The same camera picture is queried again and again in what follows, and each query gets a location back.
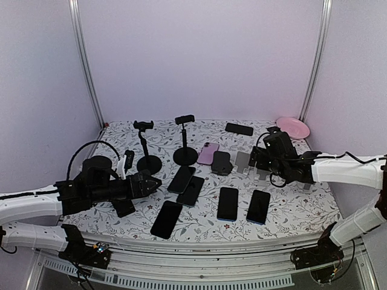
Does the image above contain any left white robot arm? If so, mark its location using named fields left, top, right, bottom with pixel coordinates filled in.
left=1, top=156, right=162, bottom=262

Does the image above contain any tall black phone stand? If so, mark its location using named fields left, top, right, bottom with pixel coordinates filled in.
left=133, top=121, right=162, bottom=175
left=173, top=114, right=198, bottom=166

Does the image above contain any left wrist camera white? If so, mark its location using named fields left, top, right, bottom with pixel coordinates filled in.
left=116, top=150, right=135, bottom=180

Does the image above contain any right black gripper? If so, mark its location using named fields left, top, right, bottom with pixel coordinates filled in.
left=249, top=146, right=287, bottom=179

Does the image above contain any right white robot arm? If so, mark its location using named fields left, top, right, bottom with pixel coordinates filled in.
left=249, top=146, right=386, bottom=263

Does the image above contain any pink plate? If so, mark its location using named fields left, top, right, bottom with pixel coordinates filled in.
left=276, top=117, right=310, bottom=140

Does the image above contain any right tall black phone stand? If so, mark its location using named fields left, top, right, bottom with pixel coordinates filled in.
left=173, top=114, right=198, bottom=166

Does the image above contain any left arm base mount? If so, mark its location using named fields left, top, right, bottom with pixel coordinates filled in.
left=58, top=224, right=112, bottom=269

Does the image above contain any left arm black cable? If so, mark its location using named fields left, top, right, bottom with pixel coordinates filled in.
left=67, top=140, right=122, bottom=182

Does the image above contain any left tall black phone stand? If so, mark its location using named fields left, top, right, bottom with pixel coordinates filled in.
left=133, top=121, right=162, bottom=175

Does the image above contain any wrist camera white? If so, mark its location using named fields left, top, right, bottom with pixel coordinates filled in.
left=116, top=150, right=135, bottom=180
left=263, top=127, right=298, bottom=158

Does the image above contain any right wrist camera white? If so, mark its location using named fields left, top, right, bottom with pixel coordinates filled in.
left=263, top=127, right=298, bottom=158

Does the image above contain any black phone lower stacked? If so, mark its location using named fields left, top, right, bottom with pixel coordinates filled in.
left=176, top=176, right=204, bottom=207

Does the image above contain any black folding stand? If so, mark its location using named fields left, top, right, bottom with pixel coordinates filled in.
left=211, top=151, right=233, bottom=176
left=129, top=169, right=162, bottom=199

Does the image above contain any black phone upper stacked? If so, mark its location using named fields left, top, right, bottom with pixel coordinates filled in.
left=167, top=166, right=196, bottom=194

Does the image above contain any white folding stand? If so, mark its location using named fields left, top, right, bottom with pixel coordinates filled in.
left=253, top=169, right=271, bottom=183

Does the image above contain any aluminium front rail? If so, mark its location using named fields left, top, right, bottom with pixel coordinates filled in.
left=27, top=234, right=379, bottom=289

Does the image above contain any black phone front left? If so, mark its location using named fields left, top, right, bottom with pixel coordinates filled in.
left=150, top=201, right=183, bottom=239

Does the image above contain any blue-edged phone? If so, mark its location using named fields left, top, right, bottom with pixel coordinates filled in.
left=246, top=190, right=271, bottom=225
left=217, top=187, right=239, bottom=222

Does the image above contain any silver folding phone stand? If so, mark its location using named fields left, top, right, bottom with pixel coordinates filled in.
left=232, top=151, right=250, bottom=176

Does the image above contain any black phone small left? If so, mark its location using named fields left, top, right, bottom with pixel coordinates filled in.
left=111, top=200, right=135, bottom=218

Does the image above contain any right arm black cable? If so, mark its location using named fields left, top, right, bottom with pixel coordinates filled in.
left=255, top=132, right=387, bottom=188

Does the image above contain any left aluminium frame post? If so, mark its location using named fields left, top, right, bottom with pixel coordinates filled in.
left=68, top=0, right=105, bottom=129

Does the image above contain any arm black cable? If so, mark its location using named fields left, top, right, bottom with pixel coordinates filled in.
left=255, top=132, right=387, bottom=188
left=67, top=140, right=122, bottom=182

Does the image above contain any black phone stacked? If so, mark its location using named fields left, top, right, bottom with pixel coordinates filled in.
left=167, top=166, right=196, bottom=194
left=176, top=176, right=204, bottom=207

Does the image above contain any black phone at back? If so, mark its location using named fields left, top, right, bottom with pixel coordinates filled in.
left=225, top=123, right=253, bottom=137

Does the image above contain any pink smartphone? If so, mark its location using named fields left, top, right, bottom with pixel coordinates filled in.
left=197, top=142, right=220, bottom=166

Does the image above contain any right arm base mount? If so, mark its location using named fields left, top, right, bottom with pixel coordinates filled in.
left=290, top=236, right=344, bottom=284

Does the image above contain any right aluminium frame post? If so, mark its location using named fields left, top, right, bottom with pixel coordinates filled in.
left=298, top=0, right=332, bottom=123

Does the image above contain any floral patterned table mat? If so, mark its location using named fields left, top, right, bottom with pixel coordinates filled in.
left=64, top=120, right=341, bottom=243

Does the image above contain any aluminium frame post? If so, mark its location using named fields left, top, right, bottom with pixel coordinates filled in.
left=298, top=0, right=332, bottom=123
left=68, top=0, right=105, bottom=129

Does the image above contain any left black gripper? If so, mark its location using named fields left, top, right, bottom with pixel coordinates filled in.
left=89, top=172, right=163, bottom=204

